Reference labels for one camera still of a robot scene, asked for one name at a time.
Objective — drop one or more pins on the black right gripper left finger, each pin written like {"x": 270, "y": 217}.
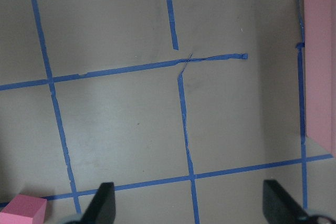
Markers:
{"x": 102, "y": 208}

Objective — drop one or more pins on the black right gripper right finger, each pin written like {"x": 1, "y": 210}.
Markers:
{"x": 279, "y": 207}

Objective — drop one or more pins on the pink cube near centre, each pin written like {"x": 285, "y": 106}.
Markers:
{"x": 24, "y": 209}

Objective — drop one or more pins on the pink plastic bin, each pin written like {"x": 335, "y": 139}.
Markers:
{"x": 320, "y": 72}

